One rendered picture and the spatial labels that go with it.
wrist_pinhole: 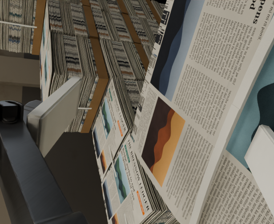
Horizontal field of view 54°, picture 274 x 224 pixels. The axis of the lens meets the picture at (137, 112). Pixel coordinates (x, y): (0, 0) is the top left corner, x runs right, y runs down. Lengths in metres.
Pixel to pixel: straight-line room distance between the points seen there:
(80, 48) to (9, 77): 2.21
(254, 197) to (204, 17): 0.17
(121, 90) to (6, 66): 2.47
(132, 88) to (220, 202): 0.92
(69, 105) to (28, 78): 3.24
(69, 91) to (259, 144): 0.13
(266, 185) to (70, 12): 1.40
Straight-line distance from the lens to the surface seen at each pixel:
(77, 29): 1.37
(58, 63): 1.15
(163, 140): 0.33
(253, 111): 0.23
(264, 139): 0.20
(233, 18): 0.26
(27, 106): 0.16
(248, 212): 0.24
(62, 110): 0.16
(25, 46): 1.75
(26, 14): 1.64
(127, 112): 1.01
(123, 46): 1.37
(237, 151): 0.24
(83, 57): 1.22
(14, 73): 3.43
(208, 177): 0.25
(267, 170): 0.19
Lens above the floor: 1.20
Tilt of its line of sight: 25 degrees down
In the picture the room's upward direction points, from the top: 87 degrees counter-clockwise
